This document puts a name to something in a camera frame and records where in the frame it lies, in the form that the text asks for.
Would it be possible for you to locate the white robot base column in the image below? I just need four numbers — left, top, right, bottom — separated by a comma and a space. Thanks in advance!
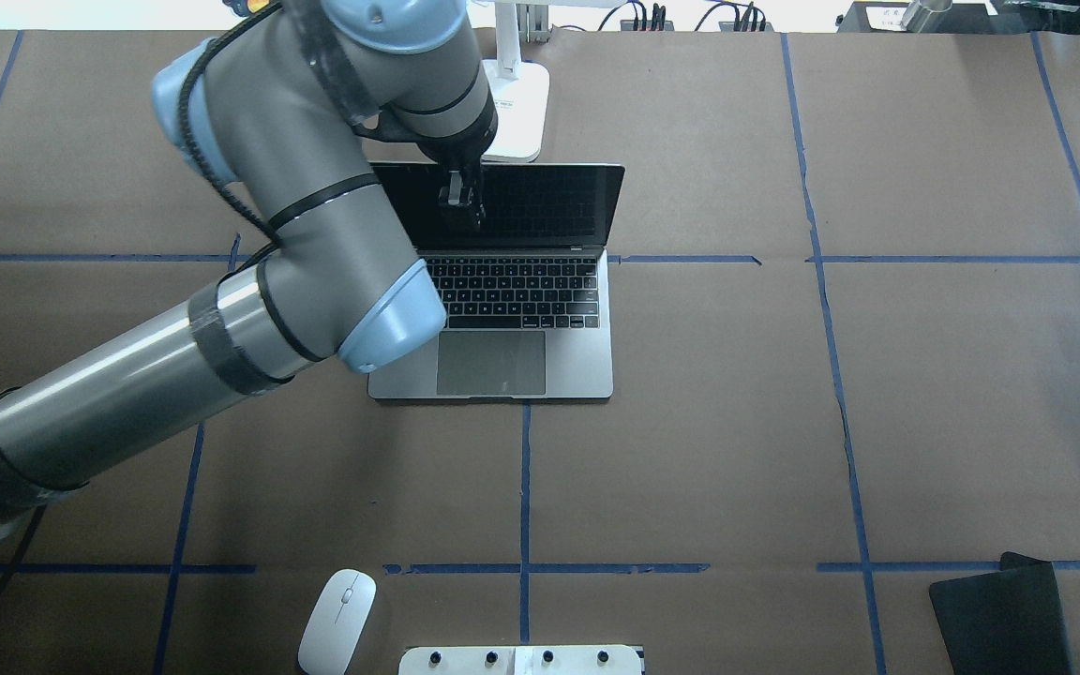
397, 644, 646, 674

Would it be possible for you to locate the white desk lamp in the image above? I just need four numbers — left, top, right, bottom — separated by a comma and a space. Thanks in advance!
480, 1, 616, 163

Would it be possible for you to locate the silver metal cup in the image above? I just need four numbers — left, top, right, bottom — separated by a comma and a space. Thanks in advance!
899, 0, 954, 33

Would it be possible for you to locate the black mouse pad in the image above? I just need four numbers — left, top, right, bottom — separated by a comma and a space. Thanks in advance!
927, 551, 1074, 674

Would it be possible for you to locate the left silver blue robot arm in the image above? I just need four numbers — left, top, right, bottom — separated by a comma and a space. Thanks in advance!
0, 1, 498, 541

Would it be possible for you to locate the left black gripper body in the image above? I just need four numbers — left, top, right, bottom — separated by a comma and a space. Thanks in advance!
409, 111, 498, 173

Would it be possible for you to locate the grey laptop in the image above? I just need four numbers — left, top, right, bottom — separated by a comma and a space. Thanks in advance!
367, 161, 625, 400

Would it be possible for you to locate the orange black connector box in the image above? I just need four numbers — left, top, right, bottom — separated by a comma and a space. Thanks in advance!
618, 1, 676, 33

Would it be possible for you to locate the white computer mouse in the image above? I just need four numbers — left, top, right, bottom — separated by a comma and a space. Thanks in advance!
296, 569, 377, 674

